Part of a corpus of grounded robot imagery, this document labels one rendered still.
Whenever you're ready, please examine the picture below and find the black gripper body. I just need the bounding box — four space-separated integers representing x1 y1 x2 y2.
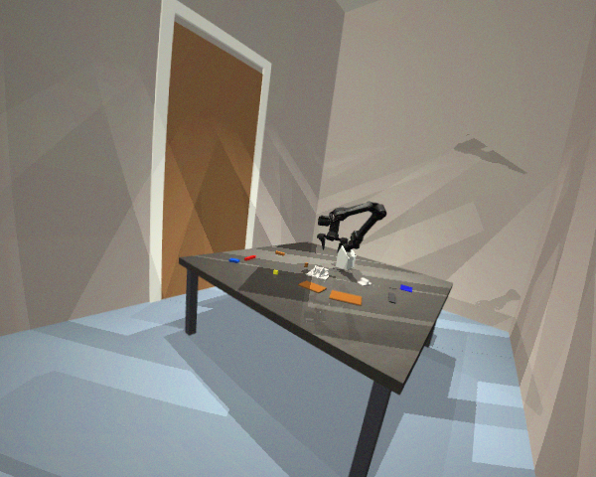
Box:
317 227 348 243

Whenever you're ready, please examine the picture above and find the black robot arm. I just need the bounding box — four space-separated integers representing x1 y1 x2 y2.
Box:
318 201 386 252

